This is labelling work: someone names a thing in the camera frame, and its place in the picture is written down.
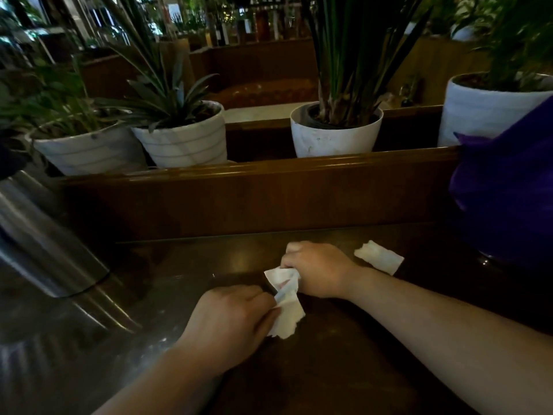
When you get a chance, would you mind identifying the person's left hand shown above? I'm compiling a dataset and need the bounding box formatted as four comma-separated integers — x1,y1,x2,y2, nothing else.
178,284,281,373

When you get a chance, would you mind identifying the person's right hand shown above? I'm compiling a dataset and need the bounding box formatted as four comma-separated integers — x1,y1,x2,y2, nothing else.
281,241,363,299

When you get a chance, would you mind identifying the white paper wrapper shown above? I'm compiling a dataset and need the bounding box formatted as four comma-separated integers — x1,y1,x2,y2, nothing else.
264,267,306,340

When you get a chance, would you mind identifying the person's right forearm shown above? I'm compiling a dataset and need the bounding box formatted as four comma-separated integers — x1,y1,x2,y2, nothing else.
343,265,553,415

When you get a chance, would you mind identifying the person's left forearm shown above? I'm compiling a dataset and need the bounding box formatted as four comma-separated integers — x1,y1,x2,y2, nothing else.
92,341,225,415

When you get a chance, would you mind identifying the wooden partition ledge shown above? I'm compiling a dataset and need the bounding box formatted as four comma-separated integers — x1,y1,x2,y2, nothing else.
52,105,461,244

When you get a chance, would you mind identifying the white torn paper piece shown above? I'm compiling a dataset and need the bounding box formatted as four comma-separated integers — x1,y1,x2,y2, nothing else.
354,240,405,276

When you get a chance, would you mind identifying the smooth white plant pot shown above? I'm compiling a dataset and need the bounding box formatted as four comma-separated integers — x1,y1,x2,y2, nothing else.
290,102,384,159

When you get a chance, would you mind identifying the white ribbed plant pot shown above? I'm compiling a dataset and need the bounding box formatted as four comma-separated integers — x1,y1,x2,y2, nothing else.
29,121,147,177
131,100,228,169

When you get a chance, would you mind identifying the brown padded booth seat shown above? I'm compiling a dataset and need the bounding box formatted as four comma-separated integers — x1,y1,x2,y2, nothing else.
216,78,320,109

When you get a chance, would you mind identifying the spiky green pineapple plant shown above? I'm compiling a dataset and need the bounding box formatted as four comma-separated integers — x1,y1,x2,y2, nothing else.
93,0,221,133

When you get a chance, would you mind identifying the purple cloth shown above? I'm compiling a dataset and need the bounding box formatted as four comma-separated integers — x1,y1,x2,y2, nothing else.
448,96,553,266

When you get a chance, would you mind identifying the stainless steel container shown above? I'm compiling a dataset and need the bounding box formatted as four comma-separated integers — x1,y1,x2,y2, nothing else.
0,168,112,299

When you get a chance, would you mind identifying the row of bottles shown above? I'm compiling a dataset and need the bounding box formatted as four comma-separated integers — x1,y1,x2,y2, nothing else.
207,0,309,47

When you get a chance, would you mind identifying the large white textured plant pot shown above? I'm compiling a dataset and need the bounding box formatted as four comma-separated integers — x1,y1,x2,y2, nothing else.
438,72,553,147

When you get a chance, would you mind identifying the leafy green bamboo plant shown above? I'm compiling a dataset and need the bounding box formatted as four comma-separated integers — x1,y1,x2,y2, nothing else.
0,52,130,143

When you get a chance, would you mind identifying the green palm plant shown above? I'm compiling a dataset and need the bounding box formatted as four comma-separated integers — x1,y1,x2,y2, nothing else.
449,0,553,92

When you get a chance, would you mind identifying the tall green strap-leaf plant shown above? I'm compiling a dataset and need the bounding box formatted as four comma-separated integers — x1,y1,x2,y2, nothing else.
298,0,435,128

